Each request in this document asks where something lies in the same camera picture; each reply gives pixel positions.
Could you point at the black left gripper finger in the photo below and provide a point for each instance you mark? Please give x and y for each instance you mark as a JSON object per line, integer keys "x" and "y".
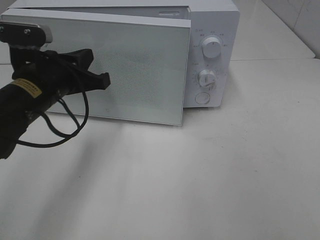
{"x": 89, "y": 81}

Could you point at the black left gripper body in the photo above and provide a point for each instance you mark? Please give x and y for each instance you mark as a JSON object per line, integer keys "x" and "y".
{"x": 47, "y": 73}

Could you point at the white microwave door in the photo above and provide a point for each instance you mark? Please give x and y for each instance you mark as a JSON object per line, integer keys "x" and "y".
{"x": 146, "y": 58}

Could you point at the round white door button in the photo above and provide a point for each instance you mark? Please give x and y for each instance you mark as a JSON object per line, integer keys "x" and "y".
{"x": 202, "y": 98}

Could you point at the white timer knob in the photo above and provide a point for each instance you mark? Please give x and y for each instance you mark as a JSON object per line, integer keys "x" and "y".
{"x": 207, "y": 78}

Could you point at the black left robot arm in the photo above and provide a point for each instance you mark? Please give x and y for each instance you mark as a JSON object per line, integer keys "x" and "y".
{"x": 17, "y": 113}

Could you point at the upper white power knob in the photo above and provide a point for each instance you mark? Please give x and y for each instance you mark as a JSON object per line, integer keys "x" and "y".
{"x": 211, "y": 47}

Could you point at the white microwave oven body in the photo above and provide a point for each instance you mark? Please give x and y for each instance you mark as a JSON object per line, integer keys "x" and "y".
{"x": 203, "y": 18}

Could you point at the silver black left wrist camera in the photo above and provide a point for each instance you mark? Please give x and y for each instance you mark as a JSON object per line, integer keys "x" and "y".
{"x": 25, "y": 34}

